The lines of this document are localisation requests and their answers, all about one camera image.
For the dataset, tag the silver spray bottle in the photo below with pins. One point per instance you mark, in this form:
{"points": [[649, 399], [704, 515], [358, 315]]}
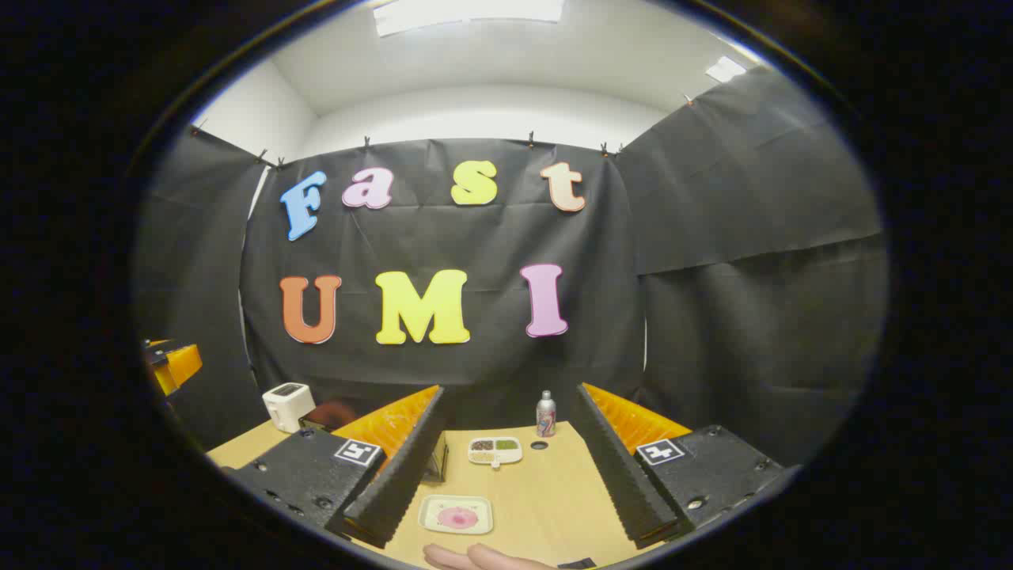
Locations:
{"points": [[546, 417]]}

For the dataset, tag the black backdrop cloth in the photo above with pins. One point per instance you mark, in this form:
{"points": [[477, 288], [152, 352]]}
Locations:
{"points": [[491, 237]]}

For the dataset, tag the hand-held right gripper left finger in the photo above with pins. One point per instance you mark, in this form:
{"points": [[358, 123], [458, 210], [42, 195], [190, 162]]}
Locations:
{"points": [[404, 475]]}

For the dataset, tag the large ceiling light panel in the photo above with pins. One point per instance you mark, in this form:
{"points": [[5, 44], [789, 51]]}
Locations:
{"points": [[467, 14]]}

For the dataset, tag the white divided spice tray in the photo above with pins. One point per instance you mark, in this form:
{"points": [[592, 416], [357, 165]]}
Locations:
{"points": [[495, 451]]}

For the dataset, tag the white toaster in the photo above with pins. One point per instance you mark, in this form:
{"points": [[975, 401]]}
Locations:
{"points": [[286, 405]]}

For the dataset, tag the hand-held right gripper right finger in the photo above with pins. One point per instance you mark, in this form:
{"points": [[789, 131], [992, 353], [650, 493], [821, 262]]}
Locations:
{"points": [[617, 475]]}

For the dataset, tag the pink round food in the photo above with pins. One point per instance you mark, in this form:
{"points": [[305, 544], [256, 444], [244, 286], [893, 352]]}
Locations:
{"points": [[458, 518]]}

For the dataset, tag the cream square plate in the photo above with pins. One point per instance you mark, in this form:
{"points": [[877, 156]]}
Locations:
{"points": [[431, 522]]}

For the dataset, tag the black electric oven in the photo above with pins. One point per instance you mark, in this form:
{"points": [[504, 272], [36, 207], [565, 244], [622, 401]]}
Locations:
{"points": [[437, 467]]}

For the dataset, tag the small ceiling light panel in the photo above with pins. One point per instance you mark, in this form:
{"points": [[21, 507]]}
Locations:
{"points": [[726, 69]]}

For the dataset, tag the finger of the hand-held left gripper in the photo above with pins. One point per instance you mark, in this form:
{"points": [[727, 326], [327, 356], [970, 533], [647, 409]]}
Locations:
{"points": [[180, 366]]}

